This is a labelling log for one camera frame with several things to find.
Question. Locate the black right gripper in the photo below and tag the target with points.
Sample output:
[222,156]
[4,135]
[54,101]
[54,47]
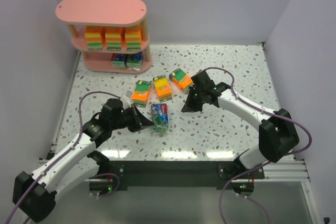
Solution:
[196,98]

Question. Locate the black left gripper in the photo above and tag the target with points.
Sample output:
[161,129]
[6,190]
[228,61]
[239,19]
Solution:
[135,119]

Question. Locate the blue Vileda pack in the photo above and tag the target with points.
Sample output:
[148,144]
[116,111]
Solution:
[159,117]
[134,61]
[118,61]

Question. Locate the green top sponge box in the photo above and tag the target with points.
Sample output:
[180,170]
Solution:
[181,79]
[141,93]

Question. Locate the orange sponge pack barcode sticker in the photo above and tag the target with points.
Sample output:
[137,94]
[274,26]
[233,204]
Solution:
[133,37]

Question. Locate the orange three sponge pack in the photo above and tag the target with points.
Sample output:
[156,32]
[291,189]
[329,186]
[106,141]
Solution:
[93,37]

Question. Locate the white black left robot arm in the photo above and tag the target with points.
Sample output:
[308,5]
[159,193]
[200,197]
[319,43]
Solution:
[34,193]

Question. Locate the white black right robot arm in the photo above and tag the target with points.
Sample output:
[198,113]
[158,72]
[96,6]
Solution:
[277,134]

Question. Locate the pink three tier shelf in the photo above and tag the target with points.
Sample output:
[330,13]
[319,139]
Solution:
[77,14]

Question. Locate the yellow top sponge box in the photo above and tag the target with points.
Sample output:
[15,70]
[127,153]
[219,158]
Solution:
[162,87]

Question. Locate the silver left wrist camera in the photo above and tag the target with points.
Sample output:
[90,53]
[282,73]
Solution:
[126,99]

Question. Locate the aluminium frame rail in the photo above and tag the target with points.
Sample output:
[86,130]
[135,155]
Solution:
[288,171]

